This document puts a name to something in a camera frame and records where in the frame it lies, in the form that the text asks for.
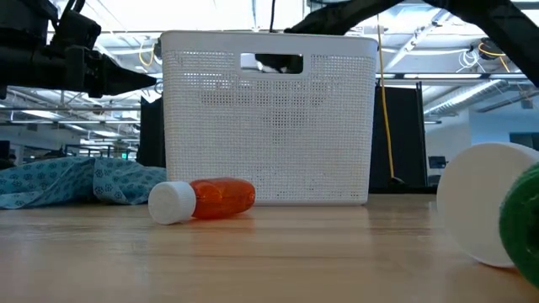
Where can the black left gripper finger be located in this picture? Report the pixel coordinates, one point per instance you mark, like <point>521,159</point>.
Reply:
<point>122,76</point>
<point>126,89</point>

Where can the orange pill bottle white cap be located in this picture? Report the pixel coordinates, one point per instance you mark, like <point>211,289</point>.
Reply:
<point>210,198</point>

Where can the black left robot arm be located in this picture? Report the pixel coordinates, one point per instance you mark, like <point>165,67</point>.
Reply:
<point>29,67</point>

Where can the white perforated plastic basket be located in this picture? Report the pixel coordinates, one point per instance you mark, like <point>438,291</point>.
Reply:
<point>269,134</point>

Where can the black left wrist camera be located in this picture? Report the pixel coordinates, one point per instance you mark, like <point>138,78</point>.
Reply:
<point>78,31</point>

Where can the dark wall screen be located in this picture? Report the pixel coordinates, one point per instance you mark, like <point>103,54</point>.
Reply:
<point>524,141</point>

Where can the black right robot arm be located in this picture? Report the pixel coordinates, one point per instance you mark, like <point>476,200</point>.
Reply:
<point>497,25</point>

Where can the blue patterned cloth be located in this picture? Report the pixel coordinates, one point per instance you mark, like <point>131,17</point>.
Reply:
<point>63,181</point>

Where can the green bottle white cap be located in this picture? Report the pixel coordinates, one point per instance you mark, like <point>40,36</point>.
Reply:
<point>480,202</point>

